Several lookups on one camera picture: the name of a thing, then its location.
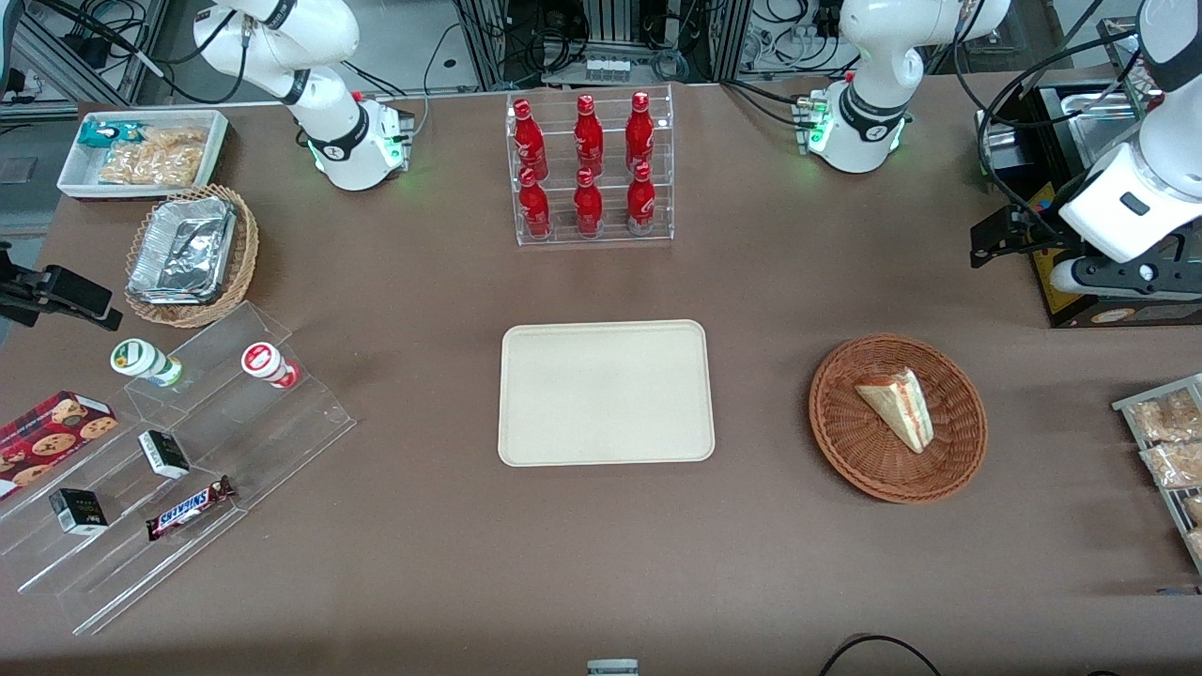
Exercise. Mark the red cookie box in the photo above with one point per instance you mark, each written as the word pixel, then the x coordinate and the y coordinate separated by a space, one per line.
pixel 52 437

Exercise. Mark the red cola bottle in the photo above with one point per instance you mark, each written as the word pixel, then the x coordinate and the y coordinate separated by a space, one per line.
pixel 639 131
pixel 589 136
pixel 588 207
pixel 534 207
pixel 529 141
pixel 641 202

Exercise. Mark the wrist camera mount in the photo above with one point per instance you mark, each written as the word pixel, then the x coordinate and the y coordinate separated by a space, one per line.
pixel 66 291
pixel 1009 235

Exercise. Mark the clear bag of crackers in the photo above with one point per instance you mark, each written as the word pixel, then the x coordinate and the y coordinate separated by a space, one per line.
pixel 160 160

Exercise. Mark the teal snack packet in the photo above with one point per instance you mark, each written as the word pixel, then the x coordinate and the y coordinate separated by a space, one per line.
pixel 99 133

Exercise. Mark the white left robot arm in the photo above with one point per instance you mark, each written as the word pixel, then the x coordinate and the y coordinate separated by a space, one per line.
pixel 873 56

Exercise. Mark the aluminium foil tray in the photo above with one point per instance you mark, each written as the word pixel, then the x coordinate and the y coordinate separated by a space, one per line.
pixel 183 249

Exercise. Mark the white rectangular bin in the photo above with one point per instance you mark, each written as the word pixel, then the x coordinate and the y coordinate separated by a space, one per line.
pixel 80 174

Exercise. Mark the small grey device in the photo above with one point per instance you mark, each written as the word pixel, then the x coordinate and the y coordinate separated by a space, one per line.
pixel 612 668

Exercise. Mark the black food display case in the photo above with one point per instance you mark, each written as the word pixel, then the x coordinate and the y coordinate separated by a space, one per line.
pixel 1080 122

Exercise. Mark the green lid drink bottle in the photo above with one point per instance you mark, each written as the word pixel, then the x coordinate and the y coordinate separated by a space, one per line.
pixel 141 360

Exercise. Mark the snickers chocolate bar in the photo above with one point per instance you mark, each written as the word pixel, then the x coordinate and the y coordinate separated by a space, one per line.
pixel 188 509

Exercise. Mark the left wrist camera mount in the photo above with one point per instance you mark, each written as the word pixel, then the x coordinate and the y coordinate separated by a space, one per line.
pixel 1009 235

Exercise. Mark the triangular sandwich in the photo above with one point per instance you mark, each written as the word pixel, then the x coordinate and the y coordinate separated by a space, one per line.
pixel 900 404

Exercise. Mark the small black box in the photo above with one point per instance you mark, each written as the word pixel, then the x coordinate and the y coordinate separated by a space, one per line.
pixel 78 512
pixel 164 453

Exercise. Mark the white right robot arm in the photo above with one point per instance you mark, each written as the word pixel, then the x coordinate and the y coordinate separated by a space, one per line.
pixel 329 141

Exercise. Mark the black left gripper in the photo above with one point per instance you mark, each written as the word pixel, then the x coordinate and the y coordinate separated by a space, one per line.
pixel 1039 232

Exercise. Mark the cream plastic tray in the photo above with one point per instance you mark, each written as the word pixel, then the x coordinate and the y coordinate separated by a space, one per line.
pixel 606 394

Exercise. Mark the oval wicker basket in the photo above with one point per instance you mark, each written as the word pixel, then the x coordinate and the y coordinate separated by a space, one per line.
pixel 246 244

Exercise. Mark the clear acrylic bottle rack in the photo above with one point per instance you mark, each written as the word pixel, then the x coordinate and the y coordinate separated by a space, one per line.
pixel 610 235

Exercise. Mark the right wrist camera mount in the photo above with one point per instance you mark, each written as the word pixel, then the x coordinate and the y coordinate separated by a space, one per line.
pixel 66 291

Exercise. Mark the clear acrylic stepped stand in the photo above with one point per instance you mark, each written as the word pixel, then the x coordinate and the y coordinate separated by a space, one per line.
pixel 282 432

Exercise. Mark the round brown wicker basket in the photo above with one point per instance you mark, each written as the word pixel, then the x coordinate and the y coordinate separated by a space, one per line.
pixel 845 441

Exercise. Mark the red lid drink bottle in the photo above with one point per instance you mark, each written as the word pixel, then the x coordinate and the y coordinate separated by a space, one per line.
pixel 263 361

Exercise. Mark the clear bag of pastries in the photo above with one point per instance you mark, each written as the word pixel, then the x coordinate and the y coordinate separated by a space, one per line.
pixel 1174 465
pixel 1164 418

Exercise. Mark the aluminium frame rack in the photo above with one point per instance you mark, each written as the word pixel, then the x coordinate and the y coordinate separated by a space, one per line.
pixel 610 28

